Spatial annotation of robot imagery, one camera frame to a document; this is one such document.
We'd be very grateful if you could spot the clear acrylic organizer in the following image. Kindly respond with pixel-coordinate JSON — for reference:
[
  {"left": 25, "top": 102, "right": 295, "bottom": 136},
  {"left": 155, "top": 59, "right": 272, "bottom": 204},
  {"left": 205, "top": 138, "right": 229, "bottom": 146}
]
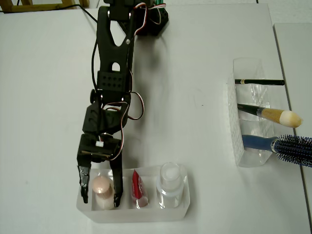
[{"left": 226, "top": 57, "right": 275, "bottom": 168}]

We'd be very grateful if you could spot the black gripper camera mount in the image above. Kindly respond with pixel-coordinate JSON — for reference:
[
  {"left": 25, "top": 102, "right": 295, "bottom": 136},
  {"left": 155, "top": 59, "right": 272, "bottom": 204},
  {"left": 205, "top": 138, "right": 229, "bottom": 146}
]
[{"left": 82, "top": 140, "right": 112, "bottom": 163}]

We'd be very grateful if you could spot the dark blue eyeliner pencil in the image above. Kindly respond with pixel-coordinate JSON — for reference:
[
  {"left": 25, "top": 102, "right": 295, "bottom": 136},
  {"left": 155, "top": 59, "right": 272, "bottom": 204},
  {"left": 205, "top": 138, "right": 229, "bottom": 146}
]
[{"left": 234, "top": 78, "right": 285, "bottom": 86}]

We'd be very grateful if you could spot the red hand cream tube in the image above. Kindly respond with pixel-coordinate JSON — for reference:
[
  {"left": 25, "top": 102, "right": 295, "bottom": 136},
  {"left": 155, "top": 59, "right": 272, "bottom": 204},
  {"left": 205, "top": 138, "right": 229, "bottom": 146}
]
[{"left": 131, "top": 169, "right": 149, "bottom": 210}]

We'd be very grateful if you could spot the makeup brush with gold ferrule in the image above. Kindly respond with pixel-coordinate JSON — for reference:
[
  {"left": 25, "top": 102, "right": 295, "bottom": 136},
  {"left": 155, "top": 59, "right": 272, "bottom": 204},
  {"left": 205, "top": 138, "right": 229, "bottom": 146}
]
[{"left": 237, "top": 103, "right": 303, "bottom": 129}]

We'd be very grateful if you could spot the clear spray bottle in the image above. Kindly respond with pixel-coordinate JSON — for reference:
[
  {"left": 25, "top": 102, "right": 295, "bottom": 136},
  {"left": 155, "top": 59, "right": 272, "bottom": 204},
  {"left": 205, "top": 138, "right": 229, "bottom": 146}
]
[{"left": 156, "top": 162, "right": 185, "bottom": 209}]

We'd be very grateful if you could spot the pink lotion bottle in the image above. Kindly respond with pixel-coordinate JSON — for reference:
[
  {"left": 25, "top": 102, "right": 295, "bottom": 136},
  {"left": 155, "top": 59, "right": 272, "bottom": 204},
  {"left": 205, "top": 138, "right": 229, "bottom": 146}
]
[{"left": 92, "top": 175, "right": 116, "bottom": 211}]

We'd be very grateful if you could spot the wooden frame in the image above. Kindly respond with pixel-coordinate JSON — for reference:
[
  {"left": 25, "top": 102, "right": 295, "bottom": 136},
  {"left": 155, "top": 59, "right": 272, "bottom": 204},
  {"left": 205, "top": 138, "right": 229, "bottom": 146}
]
[{"left": 0, "top": 0, "right": 90, "bottom": 13}]

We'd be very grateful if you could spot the blue round hairbrush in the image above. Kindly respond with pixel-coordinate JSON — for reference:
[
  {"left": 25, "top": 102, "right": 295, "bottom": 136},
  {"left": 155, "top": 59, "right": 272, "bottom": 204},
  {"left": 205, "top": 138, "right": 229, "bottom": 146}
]
[{"left": 241, "top": 134, "right": 312, "bottom": 168}]

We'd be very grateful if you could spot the translucent plastic bin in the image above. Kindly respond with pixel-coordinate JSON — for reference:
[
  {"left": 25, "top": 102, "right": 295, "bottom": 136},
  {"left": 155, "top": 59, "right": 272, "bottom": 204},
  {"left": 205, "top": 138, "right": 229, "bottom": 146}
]
[{"left": 76, "top": 163, "right": 191, "bottom": 224}]

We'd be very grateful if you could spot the black camera cable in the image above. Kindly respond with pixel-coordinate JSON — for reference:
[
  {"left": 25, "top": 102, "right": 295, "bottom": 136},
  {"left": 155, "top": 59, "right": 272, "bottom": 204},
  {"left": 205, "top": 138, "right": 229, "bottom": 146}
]
[{"left": 77, "top": 4, "right": 99, "bottom": 91}]

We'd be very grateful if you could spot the red white servo wire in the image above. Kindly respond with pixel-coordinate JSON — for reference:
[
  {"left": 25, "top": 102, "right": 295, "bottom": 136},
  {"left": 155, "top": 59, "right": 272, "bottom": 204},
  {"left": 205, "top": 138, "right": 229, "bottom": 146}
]
[
  {"left": 133, "top": 2, "right": 169, "bottom": 37},
  {"left": 102, "top": 91, "right": 145, "bottom": 161}
]

